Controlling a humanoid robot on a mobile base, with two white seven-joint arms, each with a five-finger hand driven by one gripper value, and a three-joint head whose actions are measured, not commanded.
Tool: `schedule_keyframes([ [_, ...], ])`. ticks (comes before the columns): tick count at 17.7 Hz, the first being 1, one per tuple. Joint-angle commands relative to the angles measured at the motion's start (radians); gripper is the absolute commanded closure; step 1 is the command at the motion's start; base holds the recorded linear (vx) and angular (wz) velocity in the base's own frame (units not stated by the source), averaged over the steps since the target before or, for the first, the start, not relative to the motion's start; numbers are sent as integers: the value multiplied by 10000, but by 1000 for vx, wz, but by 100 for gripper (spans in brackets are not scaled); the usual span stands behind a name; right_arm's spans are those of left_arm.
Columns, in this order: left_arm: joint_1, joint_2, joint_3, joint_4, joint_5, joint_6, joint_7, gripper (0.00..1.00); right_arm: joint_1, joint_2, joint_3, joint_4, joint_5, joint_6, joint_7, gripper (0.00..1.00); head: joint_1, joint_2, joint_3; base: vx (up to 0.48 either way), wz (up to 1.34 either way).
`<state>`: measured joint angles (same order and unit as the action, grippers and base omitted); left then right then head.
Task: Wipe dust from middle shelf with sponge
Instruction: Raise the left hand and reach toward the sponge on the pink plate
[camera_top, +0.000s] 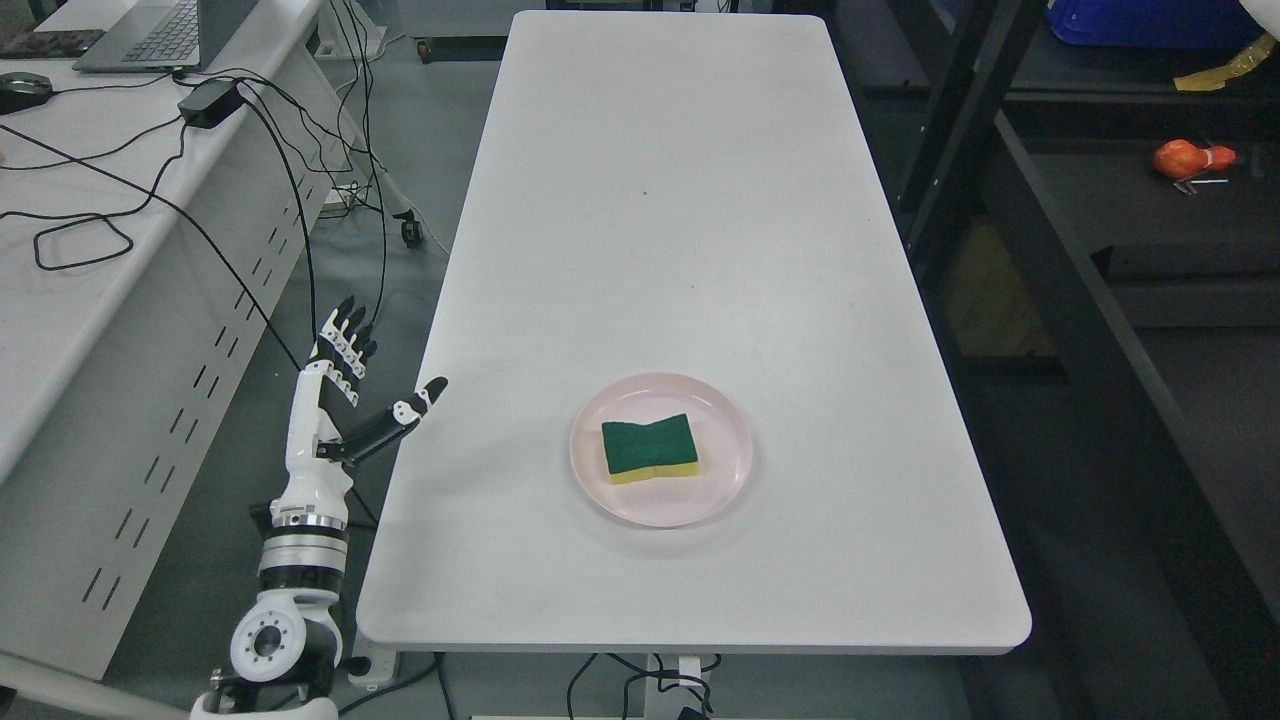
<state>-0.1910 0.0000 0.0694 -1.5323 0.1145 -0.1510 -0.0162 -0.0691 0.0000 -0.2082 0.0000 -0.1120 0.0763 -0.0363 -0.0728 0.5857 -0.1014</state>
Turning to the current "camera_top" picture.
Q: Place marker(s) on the white power strip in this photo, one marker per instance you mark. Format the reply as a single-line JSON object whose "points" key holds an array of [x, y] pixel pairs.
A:
{"points": [[373, 670]]}

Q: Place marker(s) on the orange toy on shelf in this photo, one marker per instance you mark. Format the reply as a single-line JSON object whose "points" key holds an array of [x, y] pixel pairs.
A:
{"points": [[1182, 162]]}

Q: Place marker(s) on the black computer mouse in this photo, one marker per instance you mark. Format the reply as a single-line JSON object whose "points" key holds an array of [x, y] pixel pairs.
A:
{"points": [[24, 90]]}

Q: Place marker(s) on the green yellow sponge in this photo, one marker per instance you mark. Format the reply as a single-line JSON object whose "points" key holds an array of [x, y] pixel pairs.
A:
{"points": [[664, 448]]}

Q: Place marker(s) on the white side desk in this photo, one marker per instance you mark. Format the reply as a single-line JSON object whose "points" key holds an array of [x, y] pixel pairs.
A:
{"points": [[138, 259]]}

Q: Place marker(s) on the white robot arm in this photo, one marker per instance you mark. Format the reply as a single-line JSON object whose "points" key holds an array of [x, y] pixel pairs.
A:
{"points": [[286, 649]]}

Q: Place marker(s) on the white table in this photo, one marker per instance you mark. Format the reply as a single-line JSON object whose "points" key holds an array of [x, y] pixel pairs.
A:
{"points": [[686, 193]]}

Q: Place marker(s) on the blue plastic bin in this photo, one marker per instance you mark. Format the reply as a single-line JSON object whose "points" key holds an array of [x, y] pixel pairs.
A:
{"points": [[1192, 25]]}

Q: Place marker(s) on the black power adapter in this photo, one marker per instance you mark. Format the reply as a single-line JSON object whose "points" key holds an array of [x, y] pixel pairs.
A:
{"points": [[210, 103]]}

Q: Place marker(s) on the yellow tape piece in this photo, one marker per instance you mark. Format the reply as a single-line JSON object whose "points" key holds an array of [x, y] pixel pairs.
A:
{"points": [[1252, 57]]}

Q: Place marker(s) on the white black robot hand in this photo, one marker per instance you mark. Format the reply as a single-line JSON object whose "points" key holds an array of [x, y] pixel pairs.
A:
{"points": [[325, 438]]}

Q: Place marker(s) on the pink plate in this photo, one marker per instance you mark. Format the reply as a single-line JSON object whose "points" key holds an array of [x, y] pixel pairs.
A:
{"points": [[720, 431]]}

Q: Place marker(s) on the grey laptop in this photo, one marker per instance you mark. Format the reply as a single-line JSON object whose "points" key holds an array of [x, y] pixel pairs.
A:
{"points": [[166, 35]]}

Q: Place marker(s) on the black metal shelf rack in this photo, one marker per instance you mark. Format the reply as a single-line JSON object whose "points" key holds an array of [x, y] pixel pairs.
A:
{"points": [[1113, 343]]}

